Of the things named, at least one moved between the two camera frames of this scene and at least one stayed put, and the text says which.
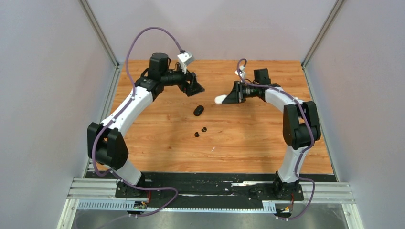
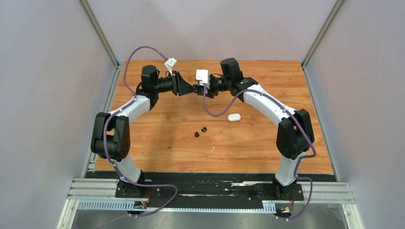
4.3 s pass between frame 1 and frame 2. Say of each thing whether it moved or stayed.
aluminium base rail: stayed
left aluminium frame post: stayed
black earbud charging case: moved
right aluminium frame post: stayed
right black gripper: moved
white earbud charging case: moved
